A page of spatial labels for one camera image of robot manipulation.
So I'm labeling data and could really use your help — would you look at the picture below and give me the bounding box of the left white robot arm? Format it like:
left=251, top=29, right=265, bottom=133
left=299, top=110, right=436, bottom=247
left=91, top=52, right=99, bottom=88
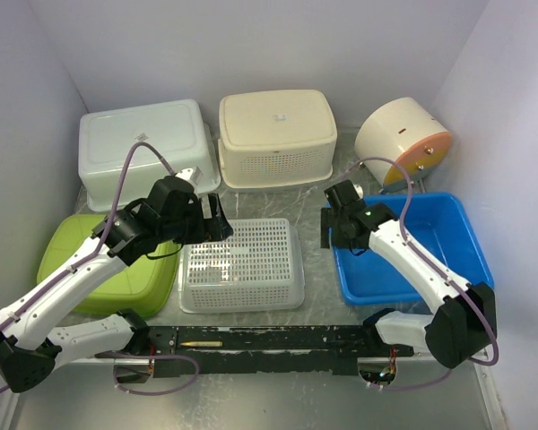
left=0, top=175, right=233, bottom=393

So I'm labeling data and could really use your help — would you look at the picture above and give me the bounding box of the aluminium rail frame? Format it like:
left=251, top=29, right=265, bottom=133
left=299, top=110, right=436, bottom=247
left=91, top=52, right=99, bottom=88
left=0, top=347, right=508, bottom=429

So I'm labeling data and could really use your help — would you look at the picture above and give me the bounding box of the cream cylindrical bucket orange rim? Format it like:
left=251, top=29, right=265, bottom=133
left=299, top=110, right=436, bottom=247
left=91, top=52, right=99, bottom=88
left=354, top=97, right=453, bottom=181

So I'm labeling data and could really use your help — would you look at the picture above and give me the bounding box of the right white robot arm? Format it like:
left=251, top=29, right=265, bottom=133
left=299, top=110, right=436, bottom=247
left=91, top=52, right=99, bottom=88
left=321, top=180, right=499, bottom=369

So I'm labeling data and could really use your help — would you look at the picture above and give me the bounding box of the white translucent plastic bin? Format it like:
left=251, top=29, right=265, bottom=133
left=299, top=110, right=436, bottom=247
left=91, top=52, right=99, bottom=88
left=78, top=98, right=222, bottom=211

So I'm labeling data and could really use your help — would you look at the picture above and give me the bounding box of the cream perforated basket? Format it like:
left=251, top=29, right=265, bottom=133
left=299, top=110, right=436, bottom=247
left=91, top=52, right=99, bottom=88
left=218, top=90, right=337, bottom=191

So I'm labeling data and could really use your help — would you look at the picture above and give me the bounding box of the brass pencil-like rod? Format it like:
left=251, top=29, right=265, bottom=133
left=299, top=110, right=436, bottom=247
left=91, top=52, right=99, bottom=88
left=180, top=340, right=223, bottom=348

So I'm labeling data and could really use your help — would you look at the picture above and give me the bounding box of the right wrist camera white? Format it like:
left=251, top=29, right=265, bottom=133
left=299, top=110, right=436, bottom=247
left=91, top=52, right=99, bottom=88
left=352, top=184, right=364, bottom=199

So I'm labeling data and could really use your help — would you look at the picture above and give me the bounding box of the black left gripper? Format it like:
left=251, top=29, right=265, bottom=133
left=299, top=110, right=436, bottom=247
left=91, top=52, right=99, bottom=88
left=160, top=192, right=234, bottom=245

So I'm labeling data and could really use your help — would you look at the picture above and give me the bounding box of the blue plastic tub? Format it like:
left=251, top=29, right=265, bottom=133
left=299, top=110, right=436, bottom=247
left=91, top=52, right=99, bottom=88
left=333, top=193, right=494, bottom=306

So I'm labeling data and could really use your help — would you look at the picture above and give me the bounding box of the green plastic tub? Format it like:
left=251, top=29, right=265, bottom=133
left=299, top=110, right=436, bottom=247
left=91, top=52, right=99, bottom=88
left=37, top=214, right=179, bottom=317

